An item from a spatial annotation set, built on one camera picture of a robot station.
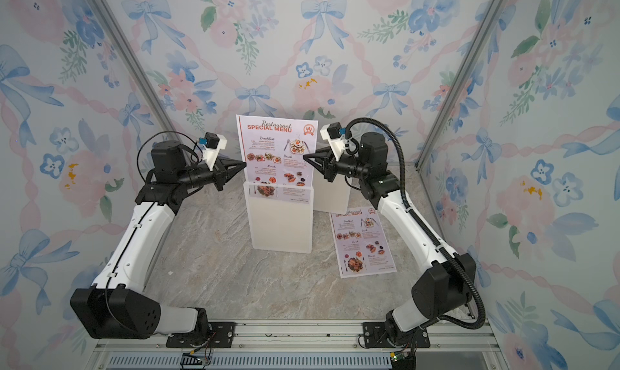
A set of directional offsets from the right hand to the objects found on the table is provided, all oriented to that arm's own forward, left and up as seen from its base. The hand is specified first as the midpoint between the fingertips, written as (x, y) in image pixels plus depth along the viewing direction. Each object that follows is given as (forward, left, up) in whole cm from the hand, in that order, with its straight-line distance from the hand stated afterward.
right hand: (308, 154), depth 68 cm
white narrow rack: (+8, -7, -29) cm, 31 cm away
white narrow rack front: (-6, +10, -22) cm, 25 cm away
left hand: (-1, +19, -3) cm, 19 cm away
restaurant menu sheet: (-7, -19, -41) cm, 45 cm away
